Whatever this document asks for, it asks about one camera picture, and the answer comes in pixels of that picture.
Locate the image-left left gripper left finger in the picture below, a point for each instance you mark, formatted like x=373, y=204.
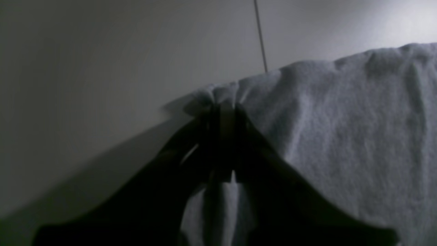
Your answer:
x=149, y=208

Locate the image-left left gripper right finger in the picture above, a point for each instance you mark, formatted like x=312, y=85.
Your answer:
x=288, y=209

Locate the grey T-shirt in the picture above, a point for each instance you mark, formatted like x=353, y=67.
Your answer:
x=361, y=129

